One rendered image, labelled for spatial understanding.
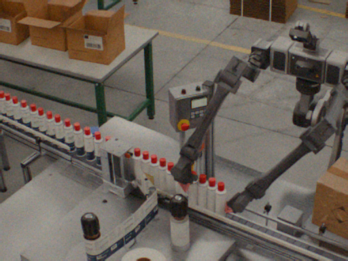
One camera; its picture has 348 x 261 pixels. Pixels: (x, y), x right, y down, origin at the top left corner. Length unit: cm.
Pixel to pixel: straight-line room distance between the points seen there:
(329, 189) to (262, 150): 212
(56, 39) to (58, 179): 163
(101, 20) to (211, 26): 227
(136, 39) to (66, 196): 190
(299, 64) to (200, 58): 316
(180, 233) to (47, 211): 79
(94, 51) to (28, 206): 162
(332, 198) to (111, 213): 109
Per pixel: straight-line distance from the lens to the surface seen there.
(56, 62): 496
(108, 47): 477
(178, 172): 310
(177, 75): 620
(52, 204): 357
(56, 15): 536
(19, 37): 531
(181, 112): 314
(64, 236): 330
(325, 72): 339
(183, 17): 729
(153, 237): 324
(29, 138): 400
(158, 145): 390
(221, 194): 322
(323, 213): 330
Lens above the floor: 312
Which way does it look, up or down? 35 degrees down
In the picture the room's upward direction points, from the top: 1 degrees counter-clockwise
